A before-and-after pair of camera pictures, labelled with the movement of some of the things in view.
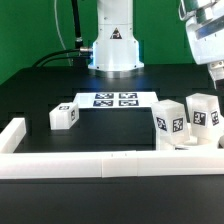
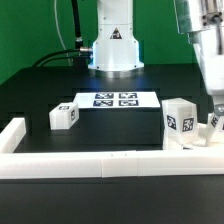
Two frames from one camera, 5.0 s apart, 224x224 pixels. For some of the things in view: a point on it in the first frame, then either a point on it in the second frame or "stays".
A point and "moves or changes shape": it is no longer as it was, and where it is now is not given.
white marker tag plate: (115, 100) stays
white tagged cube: (64, 115) stays
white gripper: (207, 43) → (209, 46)
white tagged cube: (171, 123) moves or changes shape
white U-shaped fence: (100, 164) stays
